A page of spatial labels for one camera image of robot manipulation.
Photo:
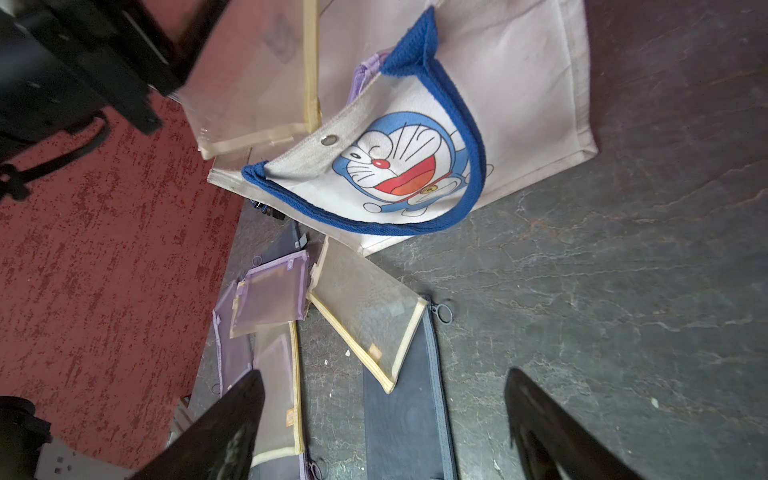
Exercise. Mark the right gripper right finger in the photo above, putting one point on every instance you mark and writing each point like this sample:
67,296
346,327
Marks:
550,443

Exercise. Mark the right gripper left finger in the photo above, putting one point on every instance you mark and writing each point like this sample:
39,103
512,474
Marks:
220,444

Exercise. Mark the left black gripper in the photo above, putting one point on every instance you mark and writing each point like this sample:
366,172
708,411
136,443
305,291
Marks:
63,62

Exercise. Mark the blue grey mesh pouch front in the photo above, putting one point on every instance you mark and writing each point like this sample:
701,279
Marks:
407,432

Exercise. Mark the beige mesh pouch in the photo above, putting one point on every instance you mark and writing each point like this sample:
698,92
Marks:
255,83

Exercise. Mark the yellow trim mesh pouch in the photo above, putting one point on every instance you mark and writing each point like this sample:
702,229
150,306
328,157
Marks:
375,314

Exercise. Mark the purple trim mesh pouch centre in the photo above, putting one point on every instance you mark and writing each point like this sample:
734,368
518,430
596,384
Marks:
272,293

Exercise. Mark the white canvas Doraemon tote bag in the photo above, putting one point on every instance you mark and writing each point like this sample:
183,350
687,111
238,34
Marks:
431,109

